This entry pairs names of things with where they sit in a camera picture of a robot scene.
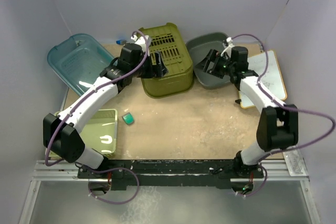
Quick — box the purple cable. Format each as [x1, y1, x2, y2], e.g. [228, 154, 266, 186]
[44, 30, 149, 167]
[230, 34, 336, 156]

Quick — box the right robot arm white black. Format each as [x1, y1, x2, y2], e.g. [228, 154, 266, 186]
[196, 46, 298, 177]

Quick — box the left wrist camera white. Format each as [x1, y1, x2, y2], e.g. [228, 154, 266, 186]
[131, 35, 152, 52]

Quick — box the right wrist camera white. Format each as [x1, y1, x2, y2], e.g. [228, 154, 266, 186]
[220, 37, 234, 57]

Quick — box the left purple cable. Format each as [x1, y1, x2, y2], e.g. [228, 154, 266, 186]
[44, 30, 149, 167]

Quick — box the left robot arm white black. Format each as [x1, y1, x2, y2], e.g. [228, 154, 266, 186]
[43, 43, 168, 178]

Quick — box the whiteboard with yellow frame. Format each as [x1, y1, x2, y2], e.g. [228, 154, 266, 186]
[248, 50, 287, 101]

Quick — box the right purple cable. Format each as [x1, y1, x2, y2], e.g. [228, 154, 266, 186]
[230, 34, 336, 156]

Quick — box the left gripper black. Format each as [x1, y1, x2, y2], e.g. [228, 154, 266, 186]
[130, 51, 167, 79]

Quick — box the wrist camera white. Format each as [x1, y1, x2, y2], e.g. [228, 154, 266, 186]
[131, 35, 152, 52]
[220, 37, 234, 57]

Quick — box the large olive green basket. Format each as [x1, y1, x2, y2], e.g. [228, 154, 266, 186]
[139, 23, 193, 99]

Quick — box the small teal green block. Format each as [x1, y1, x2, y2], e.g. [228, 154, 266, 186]
[122, 112, 134, 125]

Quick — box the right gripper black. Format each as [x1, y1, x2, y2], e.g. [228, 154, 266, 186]
[194, 49, 235, 79]

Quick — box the blue transparent basket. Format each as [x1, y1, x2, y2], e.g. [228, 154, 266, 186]
[47, 34, 114, 96]

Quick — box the grey plastic tray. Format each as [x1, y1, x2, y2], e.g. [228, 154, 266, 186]
[185, 32, 230, 89]

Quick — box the clear plastic packet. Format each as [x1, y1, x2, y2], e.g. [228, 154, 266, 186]
[283, 150, 308, 177]

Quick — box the light green plastic tray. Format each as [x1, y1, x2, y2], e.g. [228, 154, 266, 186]
[49, 108, 118, 156]

